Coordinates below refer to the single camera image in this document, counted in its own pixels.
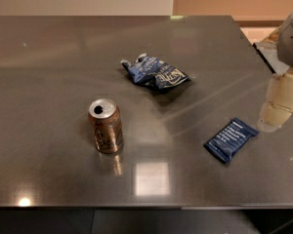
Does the blue snack bar wrapper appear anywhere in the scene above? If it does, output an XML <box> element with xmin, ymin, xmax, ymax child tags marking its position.
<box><xmin>203</xmin><ymin>118</ymin><xmax>259</xmax><ymax>164</ymax></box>

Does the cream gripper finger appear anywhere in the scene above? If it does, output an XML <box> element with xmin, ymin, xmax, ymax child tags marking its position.
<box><xmin>258</xmin><ymin>67</ymin><xmax>293</xmax><ymax>133</ymax></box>

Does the orange soda can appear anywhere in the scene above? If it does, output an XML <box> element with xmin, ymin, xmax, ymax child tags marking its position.
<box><xmin>88</xmin><ymin>98</ymin><xmax>124</xmax><ymax>154</ymax></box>

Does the crumpled blue chip bag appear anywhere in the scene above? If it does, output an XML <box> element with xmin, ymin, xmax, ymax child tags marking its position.
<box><xmin>120</xmin><ymin>54</ymin><xmax>189</xmax><ymax>90</ymax></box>

